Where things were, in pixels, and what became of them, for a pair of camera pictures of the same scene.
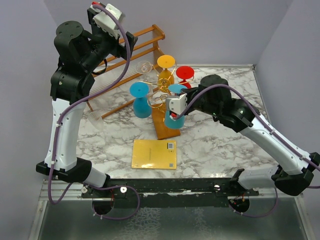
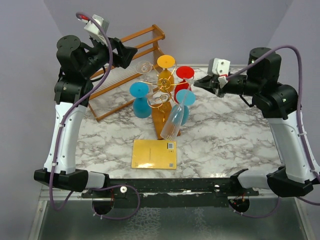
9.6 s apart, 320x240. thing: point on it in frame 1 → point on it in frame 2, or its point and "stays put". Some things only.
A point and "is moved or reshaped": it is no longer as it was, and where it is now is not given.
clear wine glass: (144, 67) stays put
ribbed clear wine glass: (96, 117) → (173, 121)
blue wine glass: (142, 108) stays put
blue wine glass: (179, 123) is moved or reshaped
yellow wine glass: (166, 77) stays put
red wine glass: (185, 72) stays put
